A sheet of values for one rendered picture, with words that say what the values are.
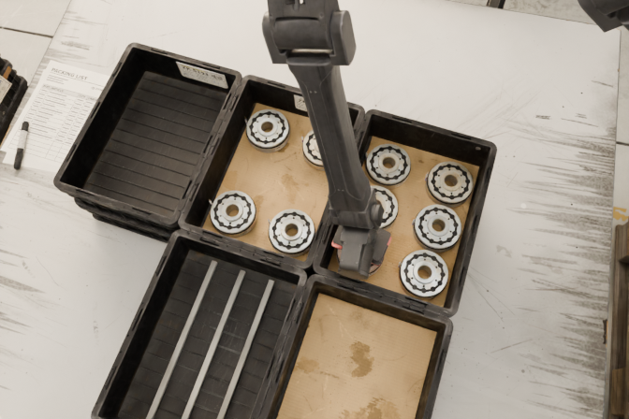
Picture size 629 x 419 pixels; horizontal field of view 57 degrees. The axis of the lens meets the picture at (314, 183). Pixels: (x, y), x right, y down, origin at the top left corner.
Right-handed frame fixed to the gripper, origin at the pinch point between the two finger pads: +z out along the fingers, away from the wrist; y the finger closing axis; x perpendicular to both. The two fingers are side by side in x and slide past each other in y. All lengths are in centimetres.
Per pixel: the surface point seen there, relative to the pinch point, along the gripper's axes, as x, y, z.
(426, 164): 26.4, 5.5, 4.6
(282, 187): 7.1, -22.8, 4.1
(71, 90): 13, -93, 17
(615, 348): 26, 86, 86
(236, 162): 8.4, -35.7, 4.0
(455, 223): 14.4, 16.4, 1.6
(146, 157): 1, -56, 4
